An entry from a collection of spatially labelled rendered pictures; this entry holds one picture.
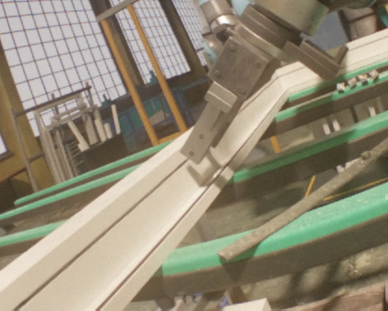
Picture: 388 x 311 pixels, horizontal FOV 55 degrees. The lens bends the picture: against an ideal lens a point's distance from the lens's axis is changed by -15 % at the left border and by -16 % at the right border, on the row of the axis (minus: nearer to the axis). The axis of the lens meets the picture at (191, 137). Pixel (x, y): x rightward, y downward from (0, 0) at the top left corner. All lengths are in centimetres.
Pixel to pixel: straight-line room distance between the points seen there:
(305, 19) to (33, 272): 35
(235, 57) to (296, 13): 8
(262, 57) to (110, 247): 23
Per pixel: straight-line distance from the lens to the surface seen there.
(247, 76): 43
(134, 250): 39
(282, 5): 44
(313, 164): 56
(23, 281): 29
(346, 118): 202
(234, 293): 117
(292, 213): 36
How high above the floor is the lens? 100
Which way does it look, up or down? 7 degrees down
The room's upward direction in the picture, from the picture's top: 24 degrees counter-clockwise
